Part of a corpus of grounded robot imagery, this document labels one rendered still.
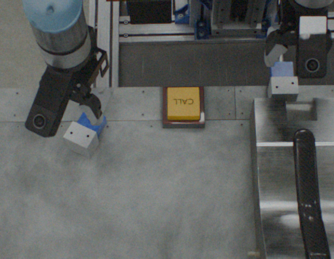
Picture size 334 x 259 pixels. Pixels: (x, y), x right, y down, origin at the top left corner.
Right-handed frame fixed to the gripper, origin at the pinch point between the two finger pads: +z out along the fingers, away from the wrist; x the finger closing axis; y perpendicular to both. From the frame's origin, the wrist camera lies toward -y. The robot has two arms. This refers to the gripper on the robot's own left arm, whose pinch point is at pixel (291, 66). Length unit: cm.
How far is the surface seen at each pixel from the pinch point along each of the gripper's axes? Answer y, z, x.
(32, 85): 45, 93, 65
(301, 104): -4.9, 5.7, -2.4
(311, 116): -6.7, 6.6, -4.1
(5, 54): 56, 93, 75
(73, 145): -10.7, 10.0, 39.2
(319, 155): -15.3, 4.3, -4.2
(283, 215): -25.9, 4.4, 2.8
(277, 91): -1.2, 7.5, 1.6
